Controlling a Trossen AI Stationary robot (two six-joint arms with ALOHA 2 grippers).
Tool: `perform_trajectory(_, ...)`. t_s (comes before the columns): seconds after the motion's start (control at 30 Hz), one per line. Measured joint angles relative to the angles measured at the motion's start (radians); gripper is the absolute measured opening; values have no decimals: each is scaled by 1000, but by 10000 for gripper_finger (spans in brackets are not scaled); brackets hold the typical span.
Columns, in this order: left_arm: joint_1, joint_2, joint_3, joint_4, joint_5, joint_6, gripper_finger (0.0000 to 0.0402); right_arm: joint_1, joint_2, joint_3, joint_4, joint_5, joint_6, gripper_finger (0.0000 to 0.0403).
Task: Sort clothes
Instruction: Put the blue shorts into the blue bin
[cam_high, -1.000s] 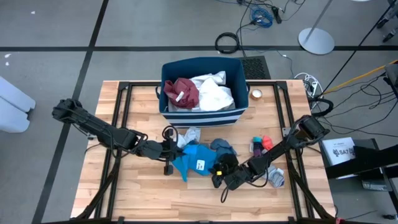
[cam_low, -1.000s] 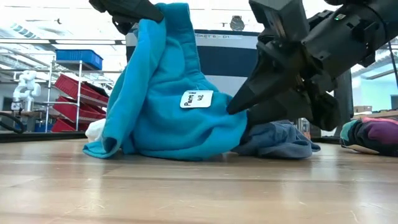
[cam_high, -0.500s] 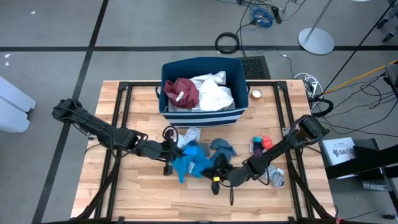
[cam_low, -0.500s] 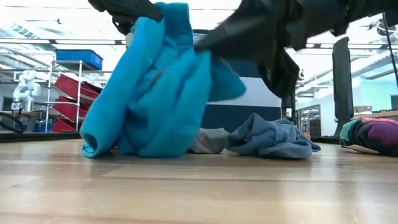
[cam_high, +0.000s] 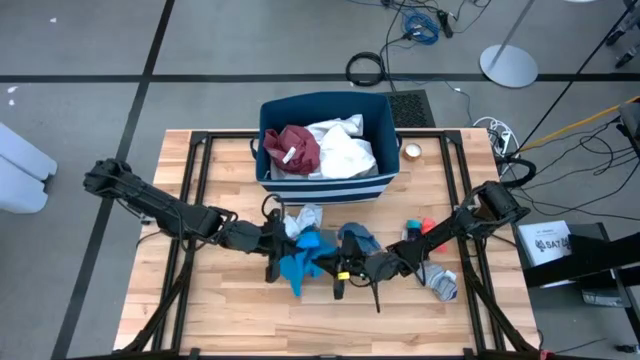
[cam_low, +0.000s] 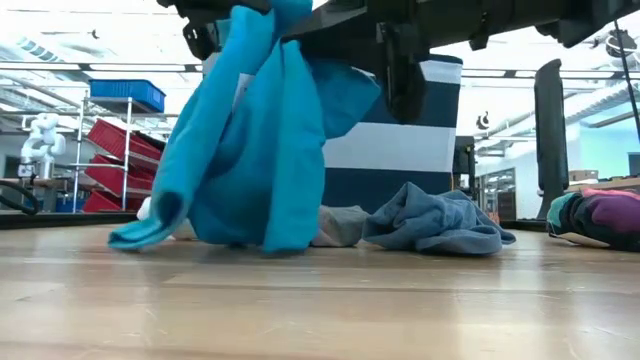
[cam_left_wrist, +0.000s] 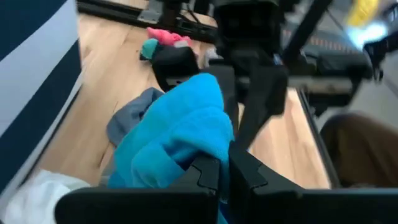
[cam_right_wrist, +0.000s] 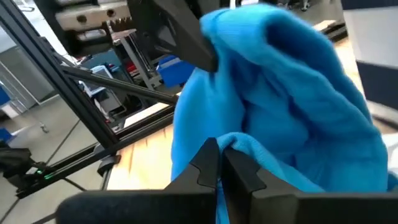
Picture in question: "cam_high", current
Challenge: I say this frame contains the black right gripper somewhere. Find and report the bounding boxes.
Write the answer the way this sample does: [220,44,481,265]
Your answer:
[312,252,374,301]

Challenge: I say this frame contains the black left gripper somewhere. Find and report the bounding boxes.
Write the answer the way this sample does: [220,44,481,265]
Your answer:
[258,208,304,284]

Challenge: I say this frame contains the cyan knit cloth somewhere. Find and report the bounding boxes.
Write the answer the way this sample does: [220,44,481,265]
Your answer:
[278,227,340,297]

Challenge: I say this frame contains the blue-grey garment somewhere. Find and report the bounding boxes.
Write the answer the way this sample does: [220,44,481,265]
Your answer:
[338,222,382,255]

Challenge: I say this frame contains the maroon shirt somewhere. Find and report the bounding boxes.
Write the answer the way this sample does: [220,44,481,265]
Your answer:
[263,124,321,175]

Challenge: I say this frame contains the white towel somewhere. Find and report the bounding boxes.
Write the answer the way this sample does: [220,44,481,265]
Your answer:
[304,113,379,180]

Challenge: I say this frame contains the small white garment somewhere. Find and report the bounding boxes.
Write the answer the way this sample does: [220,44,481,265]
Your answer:
[282,203,324,239]

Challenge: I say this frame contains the navy white striped fabric basket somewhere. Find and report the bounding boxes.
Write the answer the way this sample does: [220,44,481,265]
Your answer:
[249,90,403,206]

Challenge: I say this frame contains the coral sock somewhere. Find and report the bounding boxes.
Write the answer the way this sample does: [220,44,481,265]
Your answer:
[420,217,450,254]

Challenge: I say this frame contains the grey striped socks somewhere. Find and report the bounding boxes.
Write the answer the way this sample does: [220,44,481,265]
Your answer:
[418,260,459,303]

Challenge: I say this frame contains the black floor mat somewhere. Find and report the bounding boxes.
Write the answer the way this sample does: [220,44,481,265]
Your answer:
[383,89,437,129]

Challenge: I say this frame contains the white printed box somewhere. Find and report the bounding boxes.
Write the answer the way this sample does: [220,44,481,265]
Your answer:
[517,219,575,290]

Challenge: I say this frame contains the black power strip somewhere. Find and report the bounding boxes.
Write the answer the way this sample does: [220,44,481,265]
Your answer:
[436,9,455,40]

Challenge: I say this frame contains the grey round-base stand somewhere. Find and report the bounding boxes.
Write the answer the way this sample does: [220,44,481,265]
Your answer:
[478,0,540,90]

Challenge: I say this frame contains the black equipment bar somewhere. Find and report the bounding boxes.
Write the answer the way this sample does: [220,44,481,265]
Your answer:
[519,232,640,290]

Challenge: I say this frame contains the pale blue-white furniture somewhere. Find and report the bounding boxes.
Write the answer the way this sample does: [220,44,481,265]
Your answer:
[0,122,59,215]

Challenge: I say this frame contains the wooden pole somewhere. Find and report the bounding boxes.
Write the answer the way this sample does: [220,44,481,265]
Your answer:
[519,94,640,152]

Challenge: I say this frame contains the thin black pole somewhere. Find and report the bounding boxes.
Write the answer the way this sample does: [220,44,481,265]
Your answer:
[519,4,640,151]

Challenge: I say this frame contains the black aluminium table frame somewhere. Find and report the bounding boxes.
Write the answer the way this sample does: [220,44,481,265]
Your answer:
[119,128,541,360]

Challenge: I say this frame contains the coiled black cable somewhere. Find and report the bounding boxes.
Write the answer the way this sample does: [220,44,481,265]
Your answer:
[345,51,387,88]

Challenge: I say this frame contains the white cable bundle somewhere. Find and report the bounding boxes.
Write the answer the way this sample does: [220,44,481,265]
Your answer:
[472,115,517,157]

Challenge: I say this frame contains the blue cable coil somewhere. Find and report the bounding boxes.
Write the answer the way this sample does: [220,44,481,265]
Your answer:
[401,8,442,47]

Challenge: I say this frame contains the black floor cable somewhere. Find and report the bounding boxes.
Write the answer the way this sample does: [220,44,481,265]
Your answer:
[499,117,640,224]

